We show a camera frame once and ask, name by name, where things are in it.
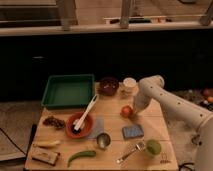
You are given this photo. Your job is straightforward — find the grey cloth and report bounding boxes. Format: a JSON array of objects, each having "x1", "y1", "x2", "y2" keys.
[{"x1": 88, "y1": 117, "x2": 104, "y2": 139}]

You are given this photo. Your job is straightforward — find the dark purple bowl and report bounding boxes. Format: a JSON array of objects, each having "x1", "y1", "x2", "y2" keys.
[{"x1": 99, "y1": 77, "x2": 119, "y2": 96}]

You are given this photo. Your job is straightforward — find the black cable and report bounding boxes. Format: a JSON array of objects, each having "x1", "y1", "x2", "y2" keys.
[{"x1": 178, "y1": 162, "x2": 198, "y2": 171}]

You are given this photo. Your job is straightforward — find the red apple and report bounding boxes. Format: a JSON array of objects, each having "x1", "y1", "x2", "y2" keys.
[{"x1": 120, "y1": 105, "x2": 133, "y2": 118}]

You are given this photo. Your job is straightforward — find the red orange bowl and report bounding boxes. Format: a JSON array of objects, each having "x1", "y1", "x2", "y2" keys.
[{"x1": 65, "y1": 111, "x2": 94, "y2": 140}]

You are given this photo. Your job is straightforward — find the white dish brush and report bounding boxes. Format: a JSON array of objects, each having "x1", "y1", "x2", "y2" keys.
[{"x1": 74, "y1": 94, "x2": 99, "y2": 131}]

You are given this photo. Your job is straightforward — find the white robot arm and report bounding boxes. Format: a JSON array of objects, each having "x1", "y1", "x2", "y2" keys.
[{"x1": 133, "y1": 75, "x2": 213, "y2": 171}]

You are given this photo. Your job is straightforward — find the metal fork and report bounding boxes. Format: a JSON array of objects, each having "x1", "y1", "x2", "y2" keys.
[{"x1": 117, "y1": 142, "x2": 145, "y2": 164}]

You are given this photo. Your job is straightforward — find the small metal cup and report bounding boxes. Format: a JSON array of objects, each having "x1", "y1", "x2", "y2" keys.
[{"x1": 96, "y1": 133, "x2": 111, "y2": 149}]

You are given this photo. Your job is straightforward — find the white paper cup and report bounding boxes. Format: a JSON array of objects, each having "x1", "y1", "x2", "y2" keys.
[{"x1": 122, "y1": 77, "x2": 137, "y2": 95}]

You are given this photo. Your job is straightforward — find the green mug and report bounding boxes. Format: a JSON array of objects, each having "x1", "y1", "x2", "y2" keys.
[{"x1": 144, "y1": 139, "x2": 162, "y2": 157}]

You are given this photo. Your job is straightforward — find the yellow banana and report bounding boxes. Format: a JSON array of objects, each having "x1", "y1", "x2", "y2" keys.
[{"x1": 33, "y1": 140, "x2": 61, "y2": 148}]

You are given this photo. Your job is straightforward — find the green chili pepper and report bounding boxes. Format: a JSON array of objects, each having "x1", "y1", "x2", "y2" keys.
[{"x1": 67, "y1": 150, "x2": 96, "y2": 167}]

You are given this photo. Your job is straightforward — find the brown wooden block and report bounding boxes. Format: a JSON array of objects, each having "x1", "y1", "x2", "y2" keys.
[{"x1": 32, "y1": 149, "x2": 60, "y2": 166}]

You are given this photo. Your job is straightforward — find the blue sponge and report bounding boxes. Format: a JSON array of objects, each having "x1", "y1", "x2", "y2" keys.
[{"x1": 122, "y1": 124, "x2": 144, "y2": 139}]

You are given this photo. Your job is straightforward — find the green plastic tray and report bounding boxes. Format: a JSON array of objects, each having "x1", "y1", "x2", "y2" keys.
[{"x1": 42, "y1": 74, "x2": 95, "y2": 109}]

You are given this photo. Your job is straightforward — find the dark grape bunch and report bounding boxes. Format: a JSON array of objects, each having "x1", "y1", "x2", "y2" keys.
[{"x1": 43, "y1": 116, "x2": 65, "y2": 130}]

